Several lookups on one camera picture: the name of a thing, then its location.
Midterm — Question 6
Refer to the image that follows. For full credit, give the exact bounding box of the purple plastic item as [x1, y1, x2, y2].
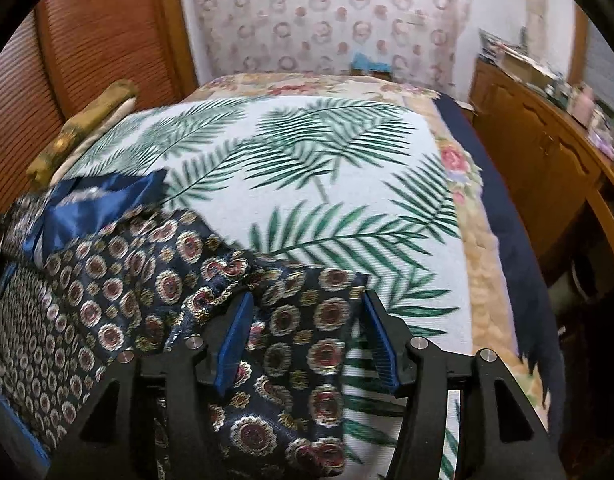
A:
[594, 125, 614, 156]

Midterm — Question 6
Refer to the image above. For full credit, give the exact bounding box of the pink bottle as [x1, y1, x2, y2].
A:
[574, 85, 595, 126]

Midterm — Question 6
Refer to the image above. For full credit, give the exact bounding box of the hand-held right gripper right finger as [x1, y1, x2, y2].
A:
[362, 290, 568, 480]

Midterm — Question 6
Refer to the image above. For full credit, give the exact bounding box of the yellow patterned folded blanket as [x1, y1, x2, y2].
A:
[27, 79, 140, 193]

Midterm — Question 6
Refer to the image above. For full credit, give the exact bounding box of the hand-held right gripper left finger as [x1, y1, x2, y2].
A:
[47, 290, 255, 480]

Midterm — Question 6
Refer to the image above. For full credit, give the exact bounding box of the wooden window frame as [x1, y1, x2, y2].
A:
[572, 7, 590, 86]

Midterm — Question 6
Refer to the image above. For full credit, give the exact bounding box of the wooden louvered wardrobe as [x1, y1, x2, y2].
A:
[0, 0, 198, 281]

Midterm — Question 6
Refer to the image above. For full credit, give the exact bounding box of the wooden sideboard cabinet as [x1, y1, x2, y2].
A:
[469, 57, 614, 286]

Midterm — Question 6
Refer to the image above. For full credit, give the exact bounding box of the teal cloth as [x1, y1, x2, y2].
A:
[351, 52, 393, 73]

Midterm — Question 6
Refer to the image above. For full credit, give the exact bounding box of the floral blanket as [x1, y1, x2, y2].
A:
[189, 74, 550, 436]

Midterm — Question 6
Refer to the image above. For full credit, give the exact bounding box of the navy patterned satin pajama top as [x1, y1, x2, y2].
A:
[0, 170, 370, 480]

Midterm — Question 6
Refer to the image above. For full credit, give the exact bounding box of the large cardboard box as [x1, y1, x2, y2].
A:
[499, 50, 552, 86]

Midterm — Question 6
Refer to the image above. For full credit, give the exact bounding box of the navy bed sheet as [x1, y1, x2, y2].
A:
[432, 95, 568, 436]

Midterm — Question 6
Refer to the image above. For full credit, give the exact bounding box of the palm leaf print sheet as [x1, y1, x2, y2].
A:
[62, 95, 475, 480]

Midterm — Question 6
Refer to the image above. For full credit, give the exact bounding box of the grey window blind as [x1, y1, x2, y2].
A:
[584, 25, 614, 111]

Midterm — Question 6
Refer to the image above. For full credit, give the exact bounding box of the beige tied curtain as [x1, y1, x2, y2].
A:
[517, 0, 550, 58]

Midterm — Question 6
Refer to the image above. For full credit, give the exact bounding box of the circle print sheer curtain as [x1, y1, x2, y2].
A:
[179, 0, 475, 98]

